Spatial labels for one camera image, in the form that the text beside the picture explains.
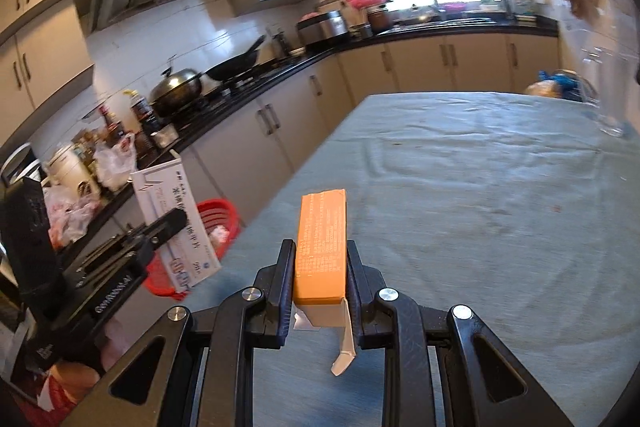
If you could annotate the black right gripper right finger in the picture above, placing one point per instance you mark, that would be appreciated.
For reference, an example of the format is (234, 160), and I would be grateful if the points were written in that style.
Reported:
(383, 318)

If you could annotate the clear glass pitcher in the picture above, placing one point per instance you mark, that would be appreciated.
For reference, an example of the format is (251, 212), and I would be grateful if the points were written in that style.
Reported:
(600, 39)

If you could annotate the orange white medicine carton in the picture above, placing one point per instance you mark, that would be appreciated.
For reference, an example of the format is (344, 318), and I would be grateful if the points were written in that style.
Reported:
(320, 271)

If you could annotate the steel rice cooker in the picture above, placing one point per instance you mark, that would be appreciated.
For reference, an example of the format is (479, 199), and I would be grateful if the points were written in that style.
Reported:
(318, 32)

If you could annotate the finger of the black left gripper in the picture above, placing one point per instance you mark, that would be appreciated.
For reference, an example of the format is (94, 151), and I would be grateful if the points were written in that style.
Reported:
(135, 247)

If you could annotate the white plastic bag on counter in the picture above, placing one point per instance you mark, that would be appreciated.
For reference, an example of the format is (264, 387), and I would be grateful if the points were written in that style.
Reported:
(114, 164)

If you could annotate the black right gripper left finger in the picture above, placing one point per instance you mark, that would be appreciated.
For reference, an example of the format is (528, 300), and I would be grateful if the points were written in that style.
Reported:
(256, 317)

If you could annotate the long white medicine box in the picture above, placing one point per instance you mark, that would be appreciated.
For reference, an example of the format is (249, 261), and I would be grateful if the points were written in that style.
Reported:
(167, 203)

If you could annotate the grey blue table cloth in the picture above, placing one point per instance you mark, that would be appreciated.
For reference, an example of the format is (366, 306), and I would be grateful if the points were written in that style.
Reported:
(517, 206)

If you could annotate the steel pot with lid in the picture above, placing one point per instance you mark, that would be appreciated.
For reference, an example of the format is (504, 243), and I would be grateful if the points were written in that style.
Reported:
(175, 90)

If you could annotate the person's left hand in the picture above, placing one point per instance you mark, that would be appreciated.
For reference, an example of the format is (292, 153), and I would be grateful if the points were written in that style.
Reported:
(76, 379)

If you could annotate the red plastic basket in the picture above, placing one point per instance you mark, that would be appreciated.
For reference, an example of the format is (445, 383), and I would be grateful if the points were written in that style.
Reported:
(222, 224)

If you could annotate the black wok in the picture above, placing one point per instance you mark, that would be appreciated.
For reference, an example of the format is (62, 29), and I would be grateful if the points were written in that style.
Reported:
(237, 65)

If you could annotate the dark soy sauce bottle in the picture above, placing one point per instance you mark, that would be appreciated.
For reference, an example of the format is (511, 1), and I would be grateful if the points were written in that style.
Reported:
(144, 112)

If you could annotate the blue plastic bag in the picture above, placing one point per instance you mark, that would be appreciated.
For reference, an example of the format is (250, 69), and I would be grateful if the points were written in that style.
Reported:
(570, 85)

